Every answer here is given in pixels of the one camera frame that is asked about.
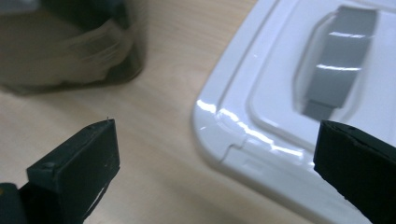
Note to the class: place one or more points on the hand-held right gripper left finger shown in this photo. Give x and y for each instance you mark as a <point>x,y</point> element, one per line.
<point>77,168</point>

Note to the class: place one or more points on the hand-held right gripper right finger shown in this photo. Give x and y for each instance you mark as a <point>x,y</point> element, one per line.
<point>358,161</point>

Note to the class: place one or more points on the translucent brown storage box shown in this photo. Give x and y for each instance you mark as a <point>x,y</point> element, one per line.
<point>62,62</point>

